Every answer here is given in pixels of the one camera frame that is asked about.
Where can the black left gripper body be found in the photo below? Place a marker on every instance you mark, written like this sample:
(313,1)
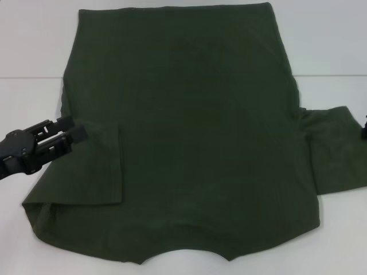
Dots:
(17,146)

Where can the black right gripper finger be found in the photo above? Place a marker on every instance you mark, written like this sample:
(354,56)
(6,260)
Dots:
(365,124)

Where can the dark green t-shirt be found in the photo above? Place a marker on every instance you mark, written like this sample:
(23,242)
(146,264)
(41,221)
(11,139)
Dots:
(200,114)

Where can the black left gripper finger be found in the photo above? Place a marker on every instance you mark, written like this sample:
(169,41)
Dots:
(64,122)
(54,149)

